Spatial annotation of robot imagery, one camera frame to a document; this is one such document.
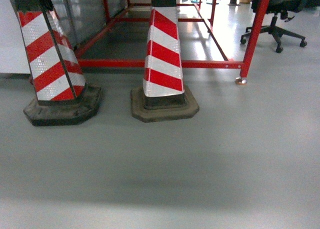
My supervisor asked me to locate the red white cone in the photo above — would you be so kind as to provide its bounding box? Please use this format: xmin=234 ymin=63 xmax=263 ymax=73
xmin=11 ymin=0 xmax=102 ymax=126
xmin=130 ymin=0 xmax=200 ymax=123

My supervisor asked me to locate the right red white cone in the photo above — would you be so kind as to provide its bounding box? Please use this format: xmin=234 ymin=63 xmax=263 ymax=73
xmin=130 ymin=0 xmax=200 ymax=123

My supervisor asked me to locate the left red white cone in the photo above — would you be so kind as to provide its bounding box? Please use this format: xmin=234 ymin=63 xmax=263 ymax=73
xmin=11 ymin=0 xmax=102 ymax=126

